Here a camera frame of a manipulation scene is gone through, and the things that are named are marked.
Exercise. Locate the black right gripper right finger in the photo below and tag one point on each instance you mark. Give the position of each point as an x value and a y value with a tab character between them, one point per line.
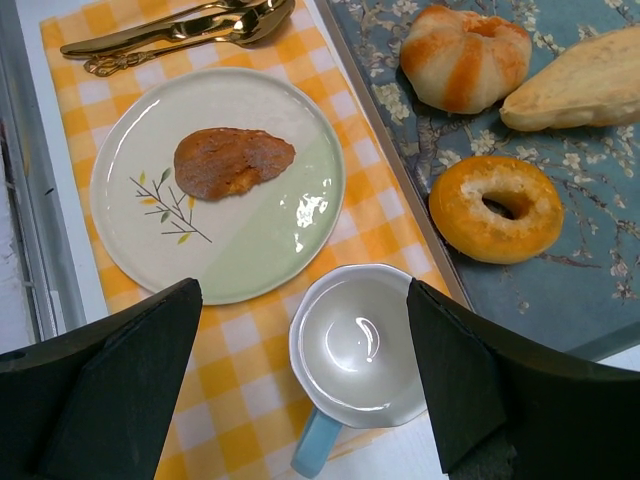
504	407

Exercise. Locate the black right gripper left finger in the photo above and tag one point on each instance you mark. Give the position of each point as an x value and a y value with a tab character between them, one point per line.
97	402

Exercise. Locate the small brown bread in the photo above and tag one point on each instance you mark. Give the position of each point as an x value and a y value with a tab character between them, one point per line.
214	163

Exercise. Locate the orange bagel bread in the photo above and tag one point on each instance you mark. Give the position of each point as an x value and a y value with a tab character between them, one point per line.
495	209

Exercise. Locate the long pale bread loaf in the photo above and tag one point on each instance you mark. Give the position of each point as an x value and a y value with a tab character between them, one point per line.
593	83

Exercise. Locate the floral blue serving tray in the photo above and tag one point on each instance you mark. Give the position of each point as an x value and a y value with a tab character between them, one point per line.
582	295

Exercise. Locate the white blue mug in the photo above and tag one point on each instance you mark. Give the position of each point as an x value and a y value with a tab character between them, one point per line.
351	349

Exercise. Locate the white green ceramic plate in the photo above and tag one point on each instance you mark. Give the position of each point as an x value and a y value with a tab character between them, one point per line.
238	247

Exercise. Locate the striped round bun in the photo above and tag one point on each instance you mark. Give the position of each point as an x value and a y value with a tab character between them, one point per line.
463	62

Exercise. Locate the gold knife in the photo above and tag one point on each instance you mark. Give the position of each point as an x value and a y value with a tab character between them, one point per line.
132	38

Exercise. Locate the gold spoon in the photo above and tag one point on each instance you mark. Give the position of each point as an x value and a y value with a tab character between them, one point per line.
262	20

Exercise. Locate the gold fork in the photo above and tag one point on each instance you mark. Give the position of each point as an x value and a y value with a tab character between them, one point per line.
217	5

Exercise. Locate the aluminium table edge rail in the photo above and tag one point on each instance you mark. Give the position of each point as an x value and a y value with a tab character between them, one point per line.
60	278

